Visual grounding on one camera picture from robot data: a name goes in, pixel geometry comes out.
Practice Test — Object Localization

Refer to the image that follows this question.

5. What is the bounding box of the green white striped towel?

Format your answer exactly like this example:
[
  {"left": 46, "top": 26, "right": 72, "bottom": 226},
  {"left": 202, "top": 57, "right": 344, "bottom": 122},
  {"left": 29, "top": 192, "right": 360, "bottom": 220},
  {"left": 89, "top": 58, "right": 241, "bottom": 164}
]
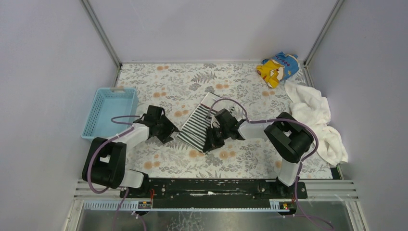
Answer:
[{"left": 177, "top": 92, "right": 237, "bottom": 152}]

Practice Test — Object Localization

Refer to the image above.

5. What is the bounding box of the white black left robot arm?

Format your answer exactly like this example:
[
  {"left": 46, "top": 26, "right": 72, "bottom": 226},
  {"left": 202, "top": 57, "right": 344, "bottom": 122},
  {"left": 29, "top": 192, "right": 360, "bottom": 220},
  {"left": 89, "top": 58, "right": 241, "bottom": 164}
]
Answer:
[{"left": 82, "top": 105, "right": 179, "bottom": 194}]

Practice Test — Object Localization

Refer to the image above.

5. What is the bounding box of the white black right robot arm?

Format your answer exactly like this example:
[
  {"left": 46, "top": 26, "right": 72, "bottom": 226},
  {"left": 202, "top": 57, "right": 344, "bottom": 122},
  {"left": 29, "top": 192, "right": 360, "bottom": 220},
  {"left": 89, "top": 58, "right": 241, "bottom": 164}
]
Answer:
[{"left": 203, "top": 109, "right": 319, "bottom": 187}]

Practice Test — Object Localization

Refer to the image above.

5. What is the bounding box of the floral patterned table mat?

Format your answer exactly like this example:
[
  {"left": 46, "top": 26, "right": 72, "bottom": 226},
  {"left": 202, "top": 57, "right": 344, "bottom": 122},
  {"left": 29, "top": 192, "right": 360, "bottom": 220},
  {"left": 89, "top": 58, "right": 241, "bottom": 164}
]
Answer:
[{"left": 90, "top": 63, "right": 334, "bottom": 180}]

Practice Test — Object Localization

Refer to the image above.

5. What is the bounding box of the light blue plastic basket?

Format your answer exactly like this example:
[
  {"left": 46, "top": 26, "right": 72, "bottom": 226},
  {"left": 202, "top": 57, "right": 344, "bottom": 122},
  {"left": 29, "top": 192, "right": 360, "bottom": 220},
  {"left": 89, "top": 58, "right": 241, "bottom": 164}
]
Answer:
[{"left": 81, "top": 88, "right": 139, "bottom": 141}]

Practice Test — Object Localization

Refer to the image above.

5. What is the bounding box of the blue yellow cartoon towel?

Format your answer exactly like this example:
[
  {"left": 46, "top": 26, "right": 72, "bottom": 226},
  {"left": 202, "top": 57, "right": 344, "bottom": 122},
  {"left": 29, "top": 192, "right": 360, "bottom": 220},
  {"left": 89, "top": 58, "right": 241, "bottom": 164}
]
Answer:
[{"left": 256, "top": 52, "right": 303, "bottom": 89}]

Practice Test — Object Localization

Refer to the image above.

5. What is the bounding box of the white fluffy towel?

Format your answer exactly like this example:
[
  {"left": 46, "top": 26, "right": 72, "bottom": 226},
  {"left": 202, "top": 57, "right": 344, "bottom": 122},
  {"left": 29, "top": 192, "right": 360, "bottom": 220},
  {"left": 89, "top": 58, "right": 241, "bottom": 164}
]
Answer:
[{"left": 284, "top": 81, "right": 348, "bottom": 166}]

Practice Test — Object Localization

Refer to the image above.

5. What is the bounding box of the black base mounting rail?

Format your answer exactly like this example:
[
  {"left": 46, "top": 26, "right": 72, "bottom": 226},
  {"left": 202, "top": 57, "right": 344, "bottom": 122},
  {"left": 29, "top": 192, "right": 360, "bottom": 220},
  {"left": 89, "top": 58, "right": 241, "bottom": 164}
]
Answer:
[{"left": 120, "top": 178, "right": 308, "bottom": 205}]

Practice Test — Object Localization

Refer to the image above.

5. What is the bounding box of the white slotted cable duct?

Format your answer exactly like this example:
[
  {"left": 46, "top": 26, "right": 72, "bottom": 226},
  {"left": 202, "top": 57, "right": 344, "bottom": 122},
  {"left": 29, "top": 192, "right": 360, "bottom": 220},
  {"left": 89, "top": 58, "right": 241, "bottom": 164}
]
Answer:
[{"left": 83, "top": 199, "right": 289, "bottom": 212}]

